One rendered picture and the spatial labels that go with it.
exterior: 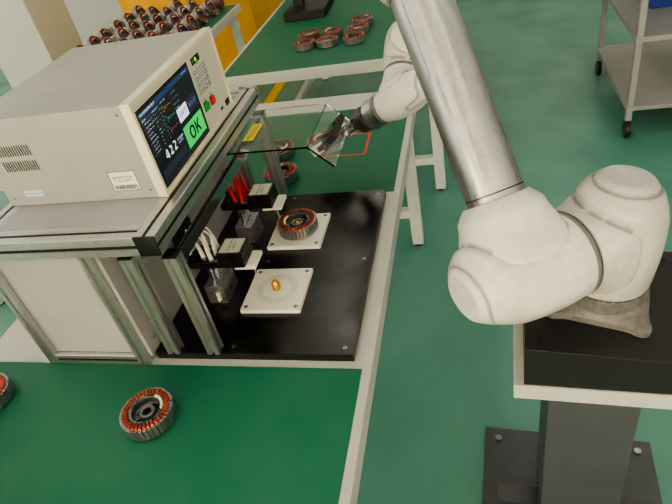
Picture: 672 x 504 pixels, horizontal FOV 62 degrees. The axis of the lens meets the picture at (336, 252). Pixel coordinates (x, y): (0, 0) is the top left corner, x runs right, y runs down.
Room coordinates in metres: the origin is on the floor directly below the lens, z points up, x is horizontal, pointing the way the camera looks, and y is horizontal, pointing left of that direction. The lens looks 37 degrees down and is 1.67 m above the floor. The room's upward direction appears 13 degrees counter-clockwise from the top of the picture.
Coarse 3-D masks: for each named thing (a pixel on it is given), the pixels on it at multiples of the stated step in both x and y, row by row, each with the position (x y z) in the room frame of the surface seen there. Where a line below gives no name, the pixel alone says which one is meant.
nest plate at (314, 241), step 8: (280, 216) 1.39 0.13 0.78; (320, 216) 1.34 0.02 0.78; (328, 216) 1.34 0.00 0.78; (320, 224) 1.30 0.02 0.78; (320, 232) 1.27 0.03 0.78; (272, 240) 1.28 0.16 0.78; (280, 240) 1.27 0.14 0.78; (288, 240) 1.26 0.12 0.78; (296, 240) 1.26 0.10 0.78; (304, 240) 1.25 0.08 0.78; (312, 240) 1.24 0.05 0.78; (320, 240) 1.23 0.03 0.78; (272, 248) 1.25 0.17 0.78; (280, 248) 1.25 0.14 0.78; (288, 248) 1.24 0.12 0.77; (296, 248) 1.23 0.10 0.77; (304, 248) 1.22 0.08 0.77; (312, 248) 1.22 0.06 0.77
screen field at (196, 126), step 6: (198, 114) 1.26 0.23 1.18; (192, 120) 1.23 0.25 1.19; (198, 120) 1.25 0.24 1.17; (186, 126) 1.20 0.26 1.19; (192, 126) 1.22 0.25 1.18; (198, 126) 1.24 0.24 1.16; (204, 126) 1.27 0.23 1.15; (186, 132) 1.19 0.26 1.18; (192, 132) 1.21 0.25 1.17; (198, 132) 1.24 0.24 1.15; (186, 138) 1.18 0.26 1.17; (192, 138) 1.20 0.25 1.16; (198, 138) 1.23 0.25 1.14; (192, 144) 1.19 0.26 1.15
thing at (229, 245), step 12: (228, 240) 1.12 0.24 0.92; (240, 240) 1.11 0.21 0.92; (204, 252) 1.13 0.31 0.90; (228, 252) 1.07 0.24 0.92; (240, 252) 1.06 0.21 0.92; (252, 252) 1.11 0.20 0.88; (192, 264) 1.10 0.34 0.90; (204, 264) 1.09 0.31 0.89; (216, 264) 1.08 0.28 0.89; (228, 264) 1.07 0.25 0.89; (240, 264) 1.06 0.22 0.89; (252, 264) 1.06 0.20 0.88; (216, 276) 1.12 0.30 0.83
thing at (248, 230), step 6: (252, 216) 1.36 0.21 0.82; (258, 216) 1.37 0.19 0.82; (240, 222) 1.34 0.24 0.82; (246, 222) 1.34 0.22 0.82; (252, 222) 1.33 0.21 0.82; (258, 222) 1.36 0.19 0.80; (240, 228) 1.32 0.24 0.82; (246, 228) 1.31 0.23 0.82; (252, 228) 1.31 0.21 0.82; (258, 228) 1.34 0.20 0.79; (240, 234) 1.32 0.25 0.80; (246, 234) 1.31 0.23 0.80; (252, 234) 1.31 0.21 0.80; (258, 234) 1.33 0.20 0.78; (252, 240) 1.31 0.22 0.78
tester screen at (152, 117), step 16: (176, 80) 1.22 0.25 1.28; (160, 96) 1.15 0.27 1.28; (176, 96) 1.20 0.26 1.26; (144, 112) 1.07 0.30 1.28; (160, 112) 1.12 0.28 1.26; (176, 112) 1.18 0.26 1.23; (192, 112) 1.24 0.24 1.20; (144, 128) 1.05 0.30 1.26; (160, 128) 1.10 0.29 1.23; (176, 128) 1.16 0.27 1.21; (160, 144) 1.08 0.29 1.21; (160, 160) 1.06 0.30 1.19
